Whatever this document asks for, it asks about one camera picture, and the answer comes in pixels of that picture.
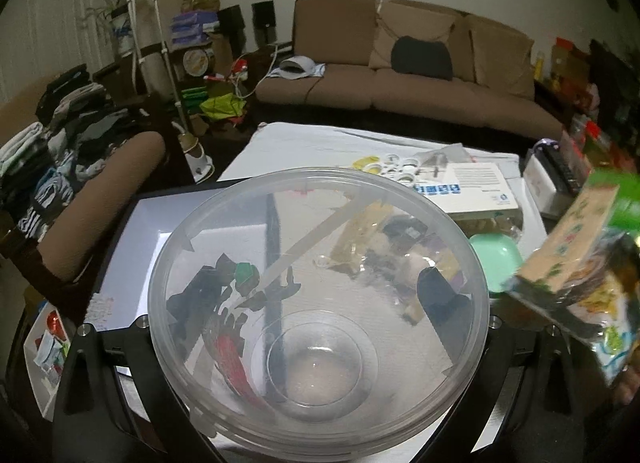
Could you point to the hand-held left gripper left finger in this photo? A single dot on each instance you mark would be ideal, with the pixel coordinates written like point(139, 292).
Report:
point(112, 345)

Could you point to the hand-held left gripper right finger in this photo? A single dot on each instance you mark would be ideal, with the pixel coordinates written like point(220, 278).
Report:
point(522, 350)

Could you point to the colourful snack packet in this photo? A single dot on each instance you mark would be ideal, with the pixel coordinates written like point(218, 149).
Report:
point(575, 253)

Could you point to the white paper box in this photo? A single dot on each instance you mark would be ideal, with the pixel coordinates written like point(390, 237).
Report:
point(475, 188)

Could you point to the clear plastic bowl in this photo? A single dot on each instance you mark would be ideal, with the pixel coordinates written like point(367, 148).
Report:
point(320, 343)

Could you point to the white storage bin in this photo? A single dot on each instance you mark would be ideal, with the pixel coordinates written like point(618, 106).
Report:
point(42, 373)

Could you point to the mint green plastic dish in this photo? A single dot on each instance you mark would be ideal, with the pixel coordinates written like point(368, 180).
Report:
point(495, 258)

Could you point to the brown armchair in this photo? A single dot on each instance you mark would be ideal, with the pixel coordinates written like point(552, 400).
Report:
point(100, 193)

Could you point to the white appliance box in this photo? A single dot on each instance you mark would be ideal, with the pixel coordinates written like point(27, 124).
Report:
point(537, 183)

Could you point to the black flat device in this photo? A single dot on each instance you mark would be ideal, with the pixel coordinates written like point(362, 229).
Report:
point(565, 170)

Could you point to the pile of folded clothes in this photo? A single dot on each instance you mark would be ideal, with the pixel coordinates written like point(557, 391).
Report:
point(70, 143)

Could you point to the scatter of small packets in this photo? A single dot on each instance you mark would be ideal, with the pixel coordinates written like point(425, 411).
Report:
point(395, 168)

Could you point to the green bag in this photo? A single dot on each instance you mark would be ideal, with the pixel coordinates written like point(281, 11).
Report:
point(222, 105)

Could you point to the pile of colourful snack packets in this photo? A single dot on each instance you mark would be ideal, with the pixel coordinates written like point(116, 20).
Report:
point(590, 93)

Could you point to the beige rolled mat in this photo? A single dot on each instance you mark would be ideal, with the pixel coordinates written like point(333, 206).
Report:
point(152, 53)

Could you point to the round tin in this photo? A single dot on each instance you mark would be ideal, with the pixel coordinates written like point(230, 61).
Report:
point(196, 61)

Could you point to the tan sofa cushion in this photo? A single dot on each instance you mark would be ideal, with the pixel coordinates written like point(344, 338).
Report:
point(400, 23)
point(502, 53)

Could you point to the black cushion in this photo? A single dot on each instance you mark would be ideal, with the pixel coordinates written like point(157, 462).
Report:
point(422, 58)

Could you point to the brown sofa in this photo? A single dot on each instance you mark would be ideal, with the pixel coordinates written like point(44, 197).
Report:
point(350, 93)

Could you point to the white pole stand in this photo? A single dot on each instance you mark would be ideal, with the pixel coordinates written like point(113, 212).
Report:
point(159, 33)

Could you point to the stack of purple boxes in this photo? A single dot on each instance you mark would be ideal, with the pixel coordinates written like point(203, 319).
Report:
point(192, 28)

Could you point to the white cap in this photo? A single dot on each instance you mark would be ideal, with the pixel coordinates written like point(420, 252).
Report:
point(297, 67)

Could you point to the potted plant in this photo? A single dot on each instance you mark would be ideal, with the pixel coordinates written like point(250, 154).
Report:
point(107, 8)

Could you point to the black speaker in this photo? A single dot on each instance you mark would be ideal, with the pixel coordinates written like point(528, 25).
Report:
point(263, 18)
point(231, 20)

